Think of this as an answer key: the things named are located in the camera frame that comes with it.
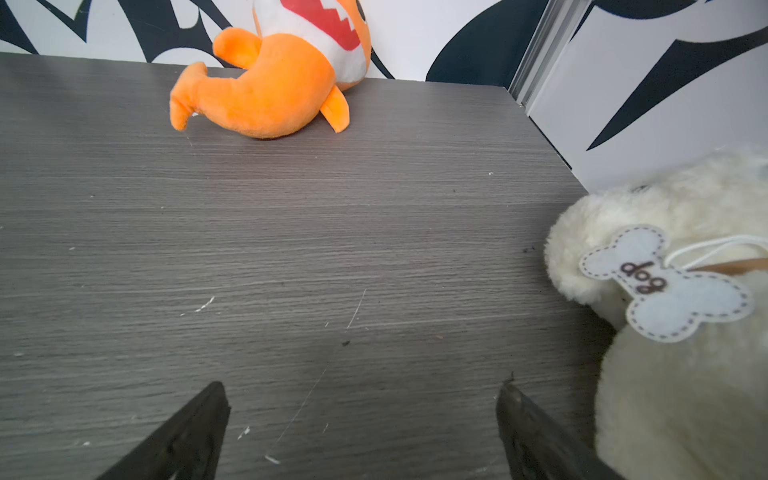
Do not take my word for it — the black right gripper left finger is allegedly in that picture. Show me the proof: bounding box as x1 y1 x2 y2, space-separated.
99 381 231 480

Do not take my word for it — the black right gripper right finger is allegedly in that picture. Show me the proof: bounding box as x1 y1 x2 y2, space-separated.
496 379 622 480

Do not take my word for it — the white dog plush toy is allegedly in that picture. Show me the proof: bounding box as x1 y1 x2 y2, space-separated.
544 150 767 479

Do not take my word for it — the orange shark plush toy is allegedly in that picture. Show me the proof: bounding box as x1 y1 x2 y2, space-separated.
169 1 372 139

